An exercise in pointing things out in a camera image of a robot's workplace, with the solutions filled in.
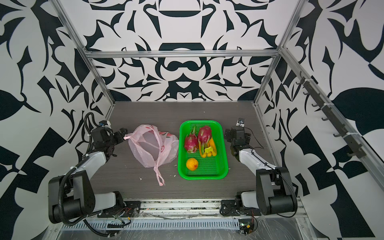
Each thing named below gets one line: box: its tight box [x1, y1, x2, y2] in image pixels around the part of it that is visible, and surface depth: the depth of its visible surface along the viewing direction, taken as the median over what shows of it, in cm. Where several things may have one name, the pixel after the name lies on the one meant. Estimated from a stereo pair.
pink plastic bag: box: [123, 124, 179, 186], surface depth 85 cm
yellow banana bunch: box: [198, 137, 217, 158], surface depth 86 cm
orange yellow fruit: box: [186, 157, 199, 171], surface depth 85 cm
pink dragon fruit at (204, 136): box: [197, 125, 212, 155], surface depth 91 cm
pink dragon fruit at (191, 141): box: [184, 126, 199, 153], surface depth 91 cm
